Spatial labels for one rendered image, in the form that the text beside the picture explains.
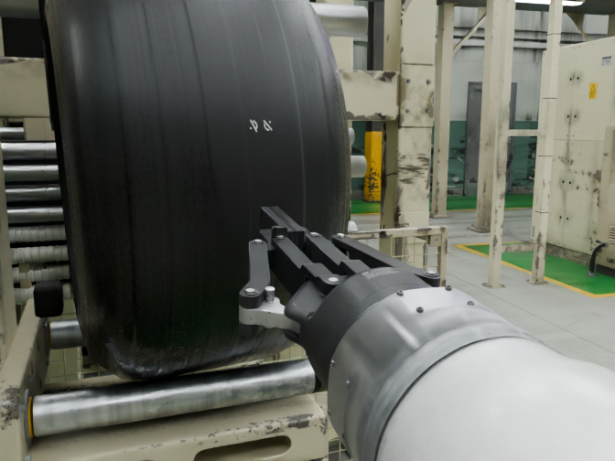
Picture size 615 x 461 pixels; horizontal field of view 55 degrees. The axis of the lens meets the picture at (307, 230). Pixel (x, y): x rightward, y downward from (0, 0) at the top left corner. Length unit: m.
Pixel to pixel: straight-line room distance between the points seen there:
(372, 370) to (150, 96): 0.38
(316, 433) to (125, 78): 0.48
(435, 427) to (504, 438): 0.03
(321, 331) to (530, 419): 0.13
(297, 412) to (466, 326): 0.56
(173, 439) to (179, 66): 0.42
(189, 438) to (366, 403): 0.52
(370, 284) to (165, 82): 0.34
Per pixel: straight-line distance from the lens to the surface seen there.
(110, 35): 0.59
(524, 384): 0.19
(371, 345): 0.24
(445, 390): 0.21
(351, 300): 0.28
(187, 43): 0.58
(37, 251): 1.16
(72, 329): 0.99
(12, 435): 0.70
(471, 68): 11.51
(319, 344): 0.29
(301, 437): 0.77
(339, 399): 0.26
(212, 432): 0.74
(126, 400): 0.73
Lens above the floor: 1.22
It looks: 10 degrees down
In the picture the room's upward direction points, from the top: straight up
